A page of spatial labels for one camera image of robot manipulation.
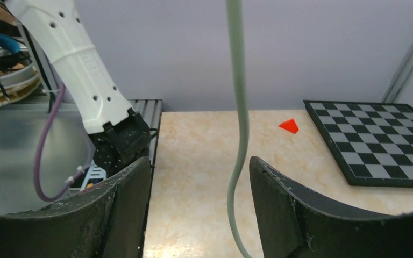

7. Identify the mint green cable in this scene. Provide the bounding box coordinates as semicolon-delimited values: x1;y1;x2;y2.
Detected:
225;0;253;258

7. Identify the black white checkerboard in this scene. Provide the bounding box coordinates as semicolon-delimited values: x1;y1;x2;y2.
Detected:
304;100;413;188

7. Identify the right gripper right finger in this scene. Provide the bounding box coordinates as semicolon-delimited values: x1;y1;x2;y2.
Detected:
249;156;413;257

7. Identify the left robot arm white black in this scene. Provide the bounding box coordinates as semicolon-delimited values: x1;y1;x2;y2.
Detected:
4;0;151;176

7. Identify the small red block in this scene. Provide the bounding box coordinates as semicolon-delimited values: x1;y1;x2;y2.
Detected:
279;119;299;134

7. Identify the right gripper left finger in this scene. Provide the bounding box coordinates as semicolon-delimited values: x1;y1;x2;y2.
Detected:
0;157;152;257

